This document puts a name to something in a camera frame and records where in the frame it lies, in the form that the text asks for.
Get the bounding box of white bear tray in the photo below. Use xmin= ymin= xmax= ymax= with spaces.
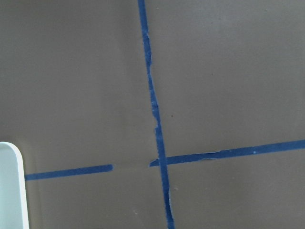
xmin=0 ymin=142 xmax=30 ymax=229

